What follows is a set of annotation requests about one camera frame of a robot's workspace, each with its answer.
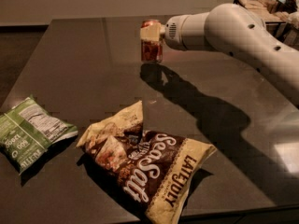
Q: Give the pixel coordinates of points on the brown Late July chip bag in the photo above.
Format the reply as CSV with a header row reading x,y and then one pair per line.
x,y
153,169

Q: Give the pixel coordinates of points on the red coke can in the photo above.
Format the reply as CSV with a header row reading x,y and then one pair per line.
x,y
151,52

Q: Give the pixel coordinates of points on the green chip bag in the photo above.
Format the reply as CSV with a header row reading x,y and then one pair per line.
x,y
27,131

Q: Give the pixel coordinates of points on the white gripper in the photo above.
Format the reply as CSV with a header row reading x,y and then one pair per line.
x,y
173,32

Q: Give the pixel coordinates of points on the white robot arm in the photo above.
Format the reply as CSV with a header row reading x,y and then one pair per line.
x,y
234,31

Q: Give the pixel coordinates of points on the black wire napkin basket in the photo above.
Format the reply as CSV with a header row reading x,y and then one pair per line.
x,y
275,14

